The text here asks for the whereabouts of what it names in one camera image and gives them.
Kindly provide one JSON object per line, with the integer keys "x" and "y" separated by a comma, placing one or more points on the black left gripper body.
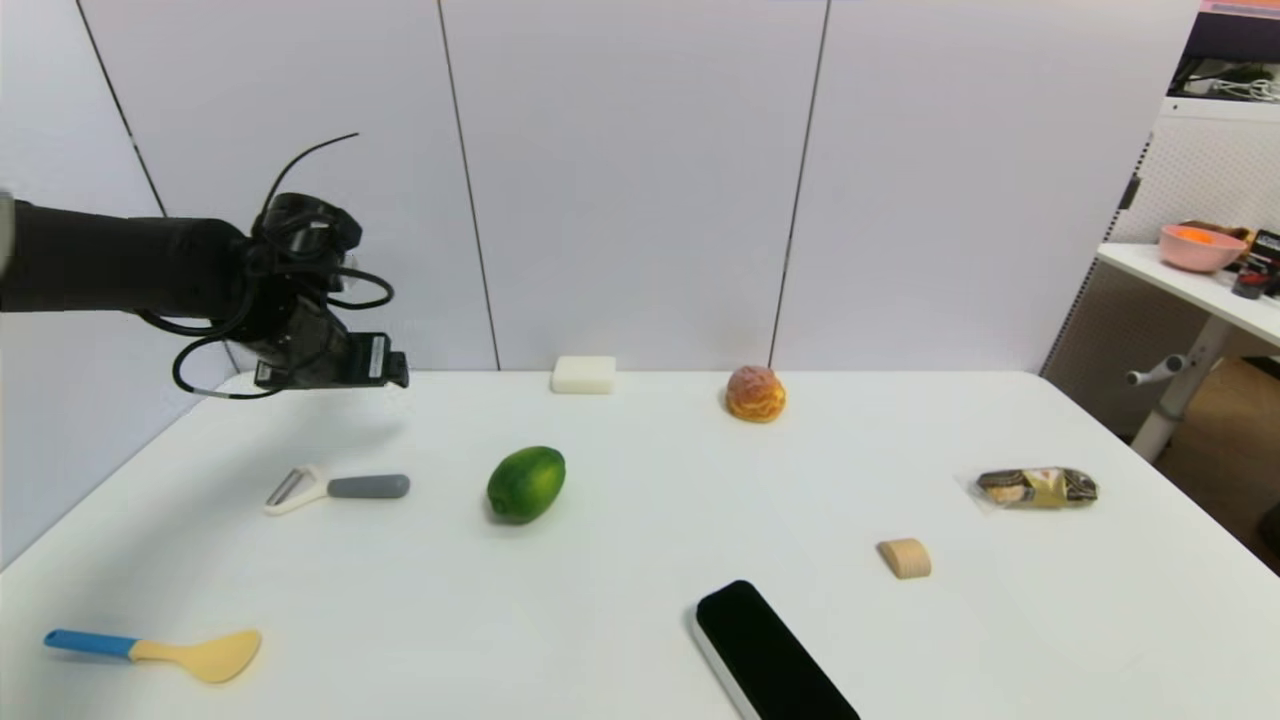
{"x": 315, "y": 355}

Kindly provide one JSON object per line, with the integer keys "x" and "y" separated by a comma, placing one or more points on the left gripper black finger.
{"x": 397, "y": 370}

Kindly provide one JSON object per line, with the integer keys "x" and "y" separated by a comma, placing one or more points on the green lime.
{"x": 526, "y": 484}

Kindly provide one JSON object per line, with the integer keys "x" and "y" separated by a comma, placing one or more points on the white soap bar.
{"x": 583, "y": 375}

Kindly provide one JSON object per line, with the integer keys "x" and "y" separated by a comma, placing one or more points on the golden cream puff bread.
{"x": 755, "y": 395}

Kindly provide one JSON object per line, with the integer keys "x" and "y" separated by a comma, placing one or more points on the black rectangular device white edge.
{"x": 770, "y": 655}

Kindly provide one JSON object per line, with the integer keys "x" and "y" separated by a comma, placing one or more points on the small beige wooden block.
{"x": 906, "y": 559}

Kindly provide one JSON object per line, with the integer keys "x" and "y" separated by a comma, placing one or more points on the black gold snack packet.
{"x": 1038, "y": 487}

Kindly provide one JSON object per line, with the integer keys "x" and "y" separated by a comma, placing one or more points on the orange item in bowl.
{"x": 1192, "y": 236}

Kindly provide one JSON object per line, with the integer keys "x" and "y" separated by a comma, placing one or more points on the white side table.
{"x": 1200, "y": 290}

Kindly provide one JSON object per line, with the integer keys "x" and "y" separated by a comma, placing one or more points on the pink bowl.
{"x": 1197, "y": 254}

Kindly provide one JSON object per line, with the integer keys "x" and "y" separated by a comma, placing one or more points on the white pegboard panel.
{"x": 1190, "y": 170}

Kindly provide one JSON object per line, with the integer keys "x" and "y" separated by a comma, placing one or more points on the black printed package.
{"x": 1267, "y": 250}

